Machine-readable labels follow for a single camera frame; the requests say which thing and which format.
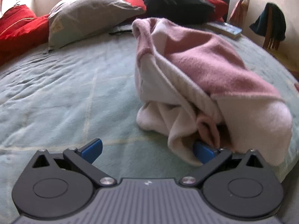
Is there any pink and white sweater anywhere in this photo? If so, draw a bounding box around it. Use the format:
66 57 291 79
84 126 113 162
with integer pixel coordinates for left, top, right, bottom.
132 18 292 166

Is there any wooden chair with clothes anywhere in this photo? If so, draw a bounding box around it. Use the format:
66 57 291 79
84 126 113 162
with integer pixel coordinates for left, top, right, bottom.
249 3 286 51

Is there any green plaid bed blanket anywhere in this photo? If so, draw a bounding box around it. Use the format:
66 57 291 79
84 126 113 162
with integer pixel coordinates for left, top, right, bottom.
1 33 298 223

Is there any paperback book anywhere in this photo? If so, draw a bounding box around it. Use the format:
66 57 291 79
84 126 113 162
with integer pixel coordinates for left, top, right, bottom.
205 21 242 39

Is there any red pillow at headboard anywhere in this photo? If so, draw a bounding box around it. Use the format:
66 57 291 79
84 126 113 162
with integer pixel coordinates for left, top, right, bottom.
1 5 49 65

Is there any grey pillow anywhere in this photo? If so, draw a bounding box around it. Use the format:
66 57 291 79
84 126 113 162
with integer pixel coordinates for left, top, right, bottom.
48 0 147 50

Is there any right pink curtain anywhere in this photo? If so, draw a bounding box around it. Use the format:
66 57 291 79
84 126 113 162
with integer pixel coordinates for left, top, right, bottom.
229 0 250 27

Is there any red quilt behind backpack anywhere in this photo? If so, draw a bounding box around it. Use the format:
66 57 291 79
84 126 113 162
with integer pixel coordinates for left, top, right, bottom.
112 0 230 23

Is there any black backpack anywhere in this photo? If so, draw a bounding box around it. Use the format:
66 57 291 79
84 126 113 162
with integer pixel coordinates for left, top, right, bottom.
143 0 215 25

